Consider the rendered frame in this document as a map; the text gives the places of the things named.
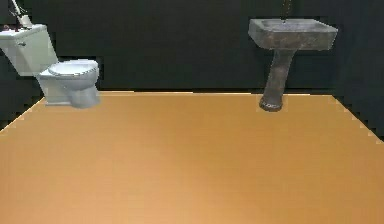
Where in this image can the white toilet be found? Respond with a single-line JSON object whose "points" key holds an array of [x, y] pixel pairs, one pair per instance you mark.
{"points": [[66, 76]]}

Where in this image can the dark brass sink faucet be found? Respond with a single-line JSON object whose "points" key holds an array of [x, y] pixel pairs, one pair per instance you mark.
{"points": [[285, 8]]}

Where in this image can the grey stone pedestal sink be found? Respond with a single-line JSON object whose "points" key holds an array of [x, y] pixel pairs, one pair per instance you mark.
{"points": [[290, 33]]}

